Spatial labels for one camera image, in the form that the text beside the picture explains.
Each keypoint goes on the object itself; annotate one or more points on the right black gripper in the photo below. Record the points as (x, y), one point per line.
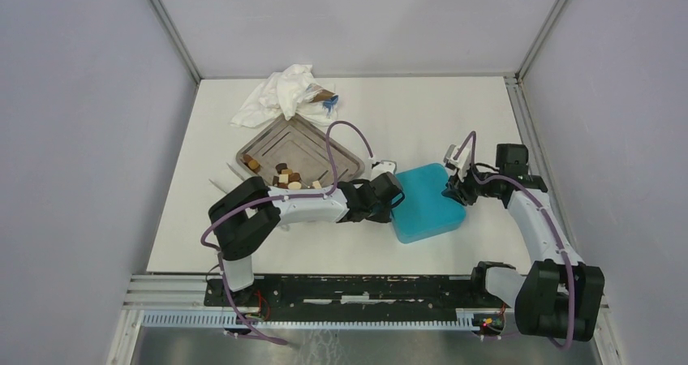
(458, 191)

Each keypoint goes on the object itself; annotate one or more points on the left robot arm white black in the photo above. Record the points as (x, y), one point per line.
(243, 219)

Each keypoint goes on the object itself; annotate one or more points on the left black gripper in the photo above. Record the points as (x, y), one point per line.
(383, 216)

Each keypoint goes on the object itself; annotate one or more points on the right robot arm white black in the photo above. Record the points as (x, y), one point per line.
(560, 296)

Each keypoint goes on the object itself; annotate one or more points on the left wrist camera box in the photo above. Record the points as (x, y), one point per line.
(381, 167)

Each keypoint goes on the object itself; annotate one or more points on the white crumpled cloth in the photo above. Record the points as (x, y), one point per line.
(283, 94)

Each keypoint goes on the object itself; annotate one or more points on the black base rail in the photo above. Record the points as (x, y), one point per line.
(357, 298)

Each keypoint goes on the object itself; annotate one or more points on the stainless steel tray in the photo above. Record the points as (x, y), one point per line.
(293, 150)

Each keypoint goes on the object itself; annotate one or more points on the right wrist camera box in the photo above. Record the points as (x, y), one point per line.
(458, 160)

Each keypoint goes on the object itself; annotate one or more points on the metal serving tongs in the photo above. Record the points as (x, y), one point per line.
(223, 180)

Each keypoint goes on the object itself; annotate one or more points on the teal box lid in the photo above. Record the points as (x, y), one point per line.
(423, 187)

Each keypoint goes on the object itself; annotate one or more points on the teal chocolate box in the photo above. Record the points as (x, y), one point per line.
(414, 227)

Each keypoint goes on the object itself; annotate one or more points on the brown blue wrapper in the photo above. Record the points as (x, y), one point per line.
(315, 93)

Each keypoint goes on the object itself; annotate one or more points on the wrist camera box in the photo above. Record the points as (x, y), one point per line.
(381, 167)
(458, 160)

